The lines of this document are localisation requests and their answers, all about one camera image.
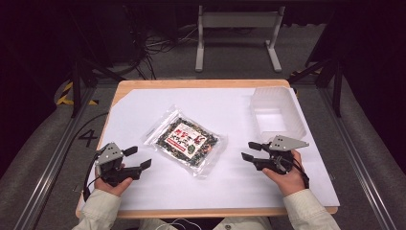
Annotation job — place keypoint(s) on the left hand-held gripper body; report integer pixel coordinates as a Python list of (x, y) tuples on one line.
[(110, 153)]

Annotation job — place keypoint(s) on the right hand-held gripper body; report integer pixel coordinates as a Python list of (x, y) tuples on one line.
[(282, 143)]

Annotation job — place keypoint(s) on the clear plastic container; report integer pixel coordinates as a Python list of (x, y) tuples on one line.
[(271, 119)]

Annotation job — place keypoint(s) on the clear seaweed snack packet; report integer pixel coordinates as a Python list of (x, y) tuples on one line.
[(186, 142)]

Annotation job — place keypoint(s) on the person's left hand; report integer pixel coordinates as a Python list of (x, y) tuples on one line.
[(115, 190)]

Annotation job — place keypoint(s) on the person's right hand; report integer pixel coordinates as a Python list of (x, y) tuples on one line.
[(290, 182)]

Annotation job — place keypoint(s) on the white paper sheet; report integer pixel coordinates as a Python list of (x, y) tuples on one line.
[(198, 188)]

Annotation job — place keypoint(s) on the yellow black hazard tape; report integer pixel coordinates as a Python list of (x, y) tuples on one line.
[(65, 92)]

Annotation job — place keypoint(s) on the black metal stand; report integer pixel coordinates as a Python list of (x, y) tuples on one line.
[(336, 86), (76, 83)]

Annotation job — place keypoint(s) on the wooden table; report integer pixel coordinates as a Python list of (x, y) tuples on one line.
[(204, 83)]

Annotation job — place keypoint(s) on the white metal stand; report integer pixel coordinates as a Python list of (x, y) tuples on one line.
[(237, 19)]

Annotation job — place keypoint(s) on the aluminium floor rail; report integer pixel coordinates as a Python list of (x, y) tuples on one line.
[(357, 163), (48, 179)]

